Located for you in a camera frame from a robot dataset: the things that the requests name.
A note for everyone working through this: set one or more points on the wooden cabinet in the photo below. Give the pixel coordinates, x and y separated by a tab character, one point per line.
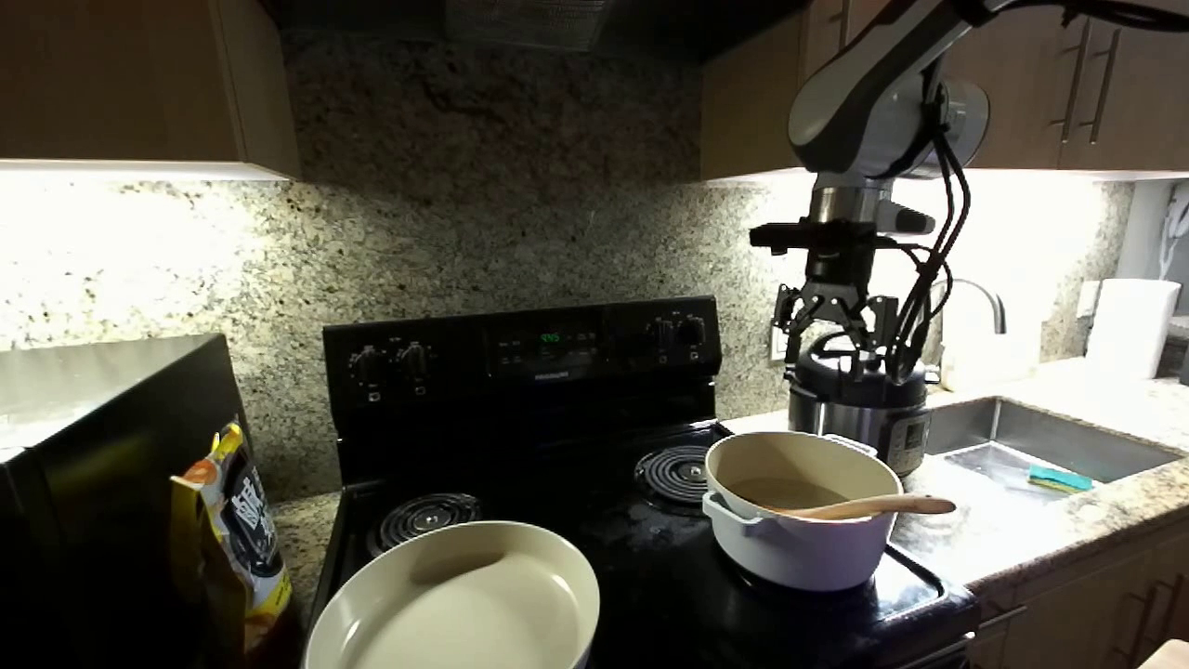
125	74
1051	113
1091	597

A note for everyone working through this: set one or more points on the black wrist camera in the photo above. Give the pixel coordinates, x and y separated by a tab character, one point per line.
782	236

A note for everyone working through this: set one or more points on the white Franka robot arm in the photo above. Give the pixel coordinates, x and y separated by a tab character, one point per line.
867	99

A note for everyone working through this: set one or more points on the silver black pressure cooker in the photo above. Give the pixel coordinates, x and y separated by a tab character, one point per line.
859	415

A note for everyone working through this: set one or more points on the yellow black snack bag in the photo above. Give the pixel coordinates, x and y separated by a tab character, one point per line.
241	531

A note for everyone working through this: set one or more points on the black electric stove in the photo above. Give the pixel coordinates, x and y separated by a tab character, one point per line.
532	396

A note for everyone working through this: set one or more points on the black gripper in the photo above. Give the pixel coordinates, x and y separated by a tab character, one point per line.
841	274

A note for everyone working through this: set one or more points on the white shallow pan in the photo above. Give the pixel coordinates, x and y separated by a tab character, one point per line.
469	608

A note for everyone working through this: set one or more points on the black microwave oven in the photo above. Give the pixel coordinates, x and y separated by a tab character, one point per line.
86	523

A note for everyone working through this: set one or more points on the chrome faucet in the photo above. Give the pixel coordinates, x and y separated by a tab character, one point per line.
989	300

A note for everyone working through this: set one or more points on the wooden lower cabinet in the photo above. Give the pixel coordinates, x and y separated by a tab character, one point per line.
1091	597

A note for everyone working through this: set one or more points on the white paper towel roll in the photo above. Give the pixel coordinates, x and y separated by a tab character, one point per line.
1135	329

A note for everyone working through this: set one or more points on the dark range hood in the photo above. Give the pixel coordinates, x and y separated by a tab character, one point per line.
520	23

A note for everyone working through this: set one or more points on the steel kitchen sink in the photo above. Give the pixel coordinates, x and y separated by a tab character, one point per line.
1062	441

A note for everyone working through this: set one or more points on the wooden upper cabinet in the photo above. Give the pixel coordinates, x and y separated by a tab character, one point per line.
125	74
1051	113

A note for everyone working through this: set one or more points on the green sponge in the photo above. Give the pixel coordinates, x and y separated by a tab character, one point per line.
1061	479

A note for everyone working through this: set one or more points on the wooden cooking spoon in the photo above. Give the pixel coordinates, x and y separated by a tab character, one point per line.
867	505

